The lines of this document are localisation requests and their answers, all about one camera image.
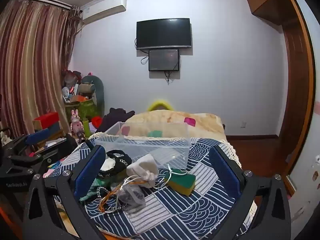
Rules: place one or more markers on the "black wall television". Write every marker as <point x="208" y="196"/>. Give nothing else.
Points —
<point x="163" y="33"/>

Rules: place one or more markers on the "clear plastic storage box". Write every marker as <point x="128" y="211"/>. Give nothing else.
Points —
<point x="150" y="150"/>

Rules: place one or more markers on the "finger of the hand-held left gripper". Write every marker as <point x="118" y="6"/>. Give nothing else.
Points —
<point x="60" y="148"/>
<point x="37" y="136"/>

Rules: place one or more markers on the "black flashlight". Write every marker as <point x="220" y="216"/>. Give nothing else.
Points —
<point x="85" y="140"/>

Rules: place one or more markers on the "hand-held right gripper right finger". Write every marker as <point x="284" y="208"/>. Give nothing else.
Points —
<point x="225" y="172"/>

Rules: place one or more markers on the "blue wave patterned cloth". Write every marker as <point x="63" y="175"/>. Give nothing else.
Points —
<point x="187" y="217"/>

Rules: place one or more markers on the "pile of toys and bags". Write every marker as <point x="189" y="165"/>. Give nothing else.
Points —
<point x="71" y="85"/>

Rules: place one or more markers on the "red box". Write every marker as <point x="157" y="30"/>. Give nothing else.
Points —
<point x="46" y="120"/>

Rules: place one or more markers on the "small black wall monitor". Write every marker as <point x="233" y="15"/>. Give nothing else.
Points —
<point x="163" y="60"/>

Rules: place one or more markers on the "beige patterned blanket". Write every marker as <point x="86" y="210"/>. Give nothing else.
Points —
<point x="200" y="125"/>

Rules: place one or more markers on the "dark blue box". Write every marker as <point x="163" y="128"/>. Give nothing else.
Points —
<point x="56" y="131"/>

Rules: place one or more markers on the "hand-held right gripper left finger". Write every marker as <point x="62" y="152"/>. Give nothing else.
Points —
<point x="90" y="170"/>

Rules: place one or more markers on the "pile of scattered papers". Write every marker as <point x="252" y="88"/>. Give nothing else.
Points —
<point x="51" y="145"/>

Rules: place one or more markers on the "green and yellow sponge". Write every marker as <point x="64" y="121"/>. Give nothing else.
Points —
<point x="182" y="183"/>

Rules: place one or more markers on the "black fuzzy scrunchie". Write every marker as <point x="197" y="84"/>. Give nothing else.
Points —
<point x="123" y="160"/>

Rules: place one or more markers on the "grey green plush toy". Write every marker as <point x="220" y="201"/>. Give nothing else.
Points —
<point x="97" y="92"/>

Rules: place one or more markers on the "white air conditioner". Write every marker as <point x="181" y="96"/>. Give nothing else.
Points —
<point x="105" y="7"/>

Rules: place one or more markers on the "dark clothes pile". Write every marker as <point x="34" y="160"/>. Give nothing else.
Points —
<point x="112" y="118"/>

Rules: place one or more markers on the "wooden door frame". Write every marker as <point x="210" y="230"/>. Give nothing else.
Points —
<point x="297" y="80"/>

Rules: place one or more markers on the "white wall socket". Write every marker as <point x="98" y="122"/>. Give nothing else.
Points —
<point x="243" y="124"/>

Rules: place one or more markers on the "red soft item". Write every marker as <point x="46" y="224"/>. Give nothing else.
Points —
<point x="96" y="122"/>

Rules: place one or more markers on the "white curtain track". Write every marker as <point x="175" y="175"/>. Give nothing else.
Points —
<point x="45" y="1"/>

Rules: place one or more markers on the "striped brown curtain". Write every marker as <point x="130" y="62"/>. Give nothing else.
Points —
<point x="32" y="67"/>

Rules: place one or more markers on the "green bottle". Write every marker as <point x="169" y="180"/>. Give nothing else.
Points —
<point x="87" y="128"/>

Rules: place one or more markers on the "pink rabbit toy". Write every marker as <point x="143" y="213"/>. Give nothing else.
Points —
<point x="76" y="122"/>

